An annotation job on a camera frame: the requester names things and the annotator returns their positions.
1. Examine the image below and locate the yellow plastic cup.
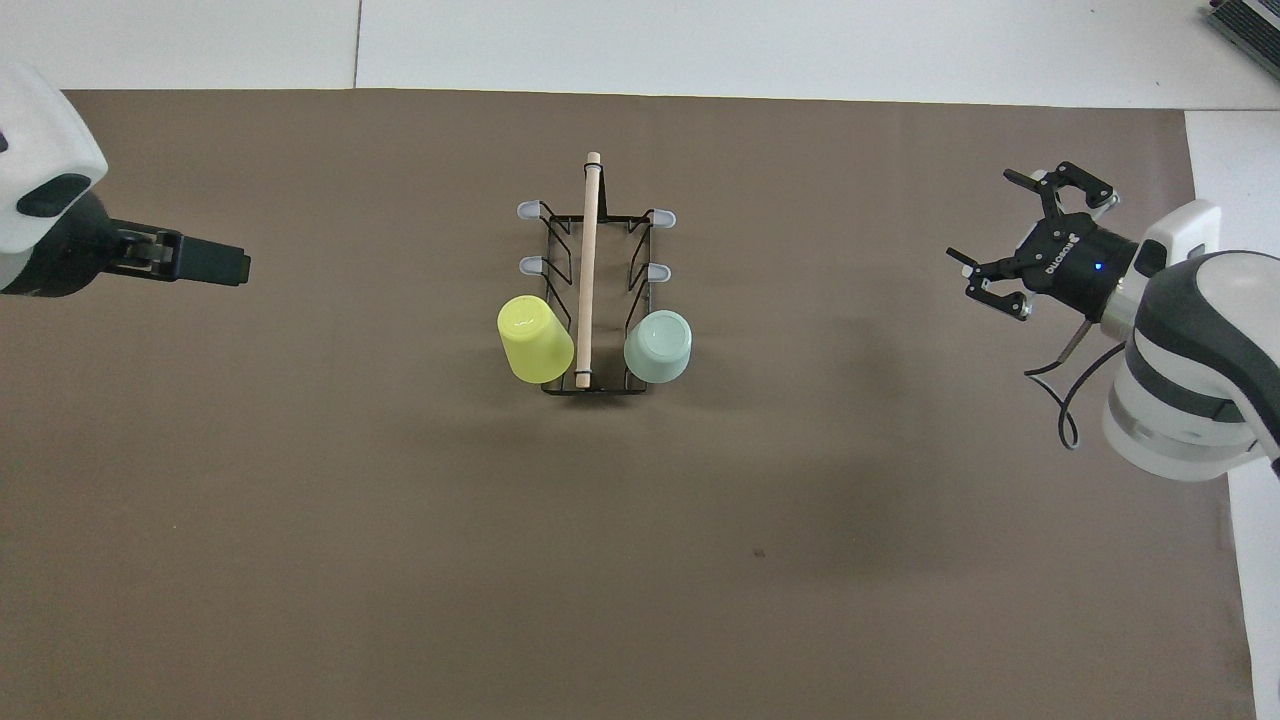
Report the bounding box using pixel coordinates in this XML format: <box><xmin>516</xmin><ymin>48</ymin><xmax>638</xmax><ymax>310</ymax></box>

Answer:
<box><xmin>497</xmin><ymin>295</ymin><xmax>576</xmax><ymax>385</ymax></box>

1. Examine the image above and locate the dark ribbed device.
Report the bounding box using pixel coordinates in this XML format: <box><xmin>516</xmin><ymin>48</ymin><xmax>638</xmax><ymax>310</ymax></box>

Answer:
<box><xmin>1205</xmin><ymin>0</ymin><xmax>1280</xmax><ymax>53</ymax></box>

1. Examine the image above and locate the pale green plastic cup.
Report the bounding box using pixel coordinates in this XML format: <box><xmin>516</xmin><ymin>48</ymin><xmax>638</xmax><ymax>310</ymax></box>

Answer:
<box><xmin>623</xmin><ymin>309</ymin><xmax>694</xmax><ymax>385</ymax></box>

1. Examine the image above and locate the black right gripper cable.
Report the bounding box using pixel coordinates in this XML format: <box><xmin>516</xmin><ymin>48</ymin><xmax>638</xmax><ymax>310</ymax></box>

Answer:
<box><xmin>1023</xmin><ymin>320</ymin><xmax>1126</xmax><ymax>451</ymax></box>

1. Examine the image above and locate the brown table mat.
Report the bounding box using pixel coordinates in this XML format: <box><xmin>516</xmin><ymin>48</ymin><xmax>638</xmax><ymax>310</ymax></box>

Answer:
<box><xmin>0</xmin><ymin>88</ymin><xmax>1256</xmax><ymax>720</ymax></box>

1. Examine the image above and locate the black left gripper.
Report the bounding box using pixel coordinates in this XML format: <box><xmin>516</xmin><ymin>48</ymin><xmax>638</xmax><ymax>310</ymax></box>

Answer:
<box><xmin>0</xmin><ymin>192</ymin><xmax>252</xmax><ymax>298</ymax></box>

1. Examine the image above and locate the black wire cup rack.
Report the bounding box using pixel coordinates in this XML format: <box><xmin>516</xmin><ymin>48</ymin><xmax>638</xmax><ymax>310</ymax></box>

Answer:
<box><xmin>516</xmin><ymin>152</ymin><xmax>678</xmax><ymax>396</ymax></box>

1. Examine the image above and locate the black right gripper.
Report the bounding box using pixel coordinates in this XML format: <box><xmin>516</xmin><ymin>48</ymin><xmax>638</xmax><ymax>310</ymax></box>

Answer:
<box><xmin>945</xmin><ymin>159</ymin><xmax>1143</xmax><ymax>324</ymax></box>

